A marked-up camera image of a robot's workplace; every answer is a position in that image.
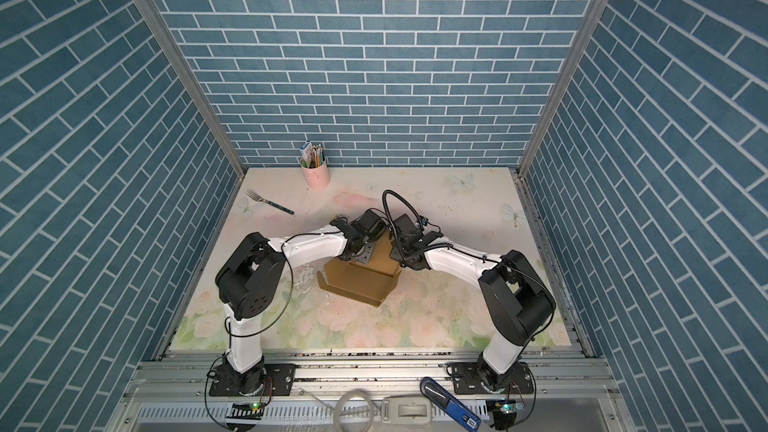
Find blue handheld tool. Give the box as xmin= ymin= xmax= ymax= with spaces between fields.
xmin=419 ymin=377 xmax=481 ymax=432

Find grey white plastic device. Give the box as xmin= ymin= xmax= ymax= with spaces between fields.
xmin=381 ymin=395 xmax=433 ymax=426

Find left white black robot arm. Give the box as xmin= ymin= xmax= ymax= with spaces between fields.
xmin=214 ymin=211 xmax=388 ymax=396

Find metal fork teal handle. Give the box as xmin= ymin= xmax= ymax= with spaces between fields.
xmin=246 ymin=189 xmax=295 ymax=215

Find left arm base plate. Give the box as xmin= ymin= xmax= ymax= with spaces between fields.
xmin=207 ymin=361 xmax=296 ymax=397

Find white cable coil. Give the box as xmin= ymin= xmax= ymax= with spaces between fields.
xmin=331 ymin=388 xmax=379 ymax=432

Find brown cardboard box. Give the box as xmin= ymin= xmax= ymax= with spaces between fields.
xmin=317 ymin=235 xmax=402 ymax=307

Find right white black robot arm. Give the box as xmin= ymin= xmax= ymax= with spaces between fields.
xmin=389 ymin=215 xmax=557 ymax=392

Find pink pen holder bucket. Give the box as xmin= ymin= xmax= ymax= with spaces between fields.
xmin=301 ymin=162 xmax=330 ymax=190

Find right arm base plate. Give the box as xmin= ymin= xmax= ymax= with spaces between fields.
xmin=445 ymin=360 xmax=536 ymax=395

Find pens in bucket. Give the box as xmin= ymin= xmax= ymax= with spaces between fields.
xmin=299 ymin=141 xmax=325 ymax=169

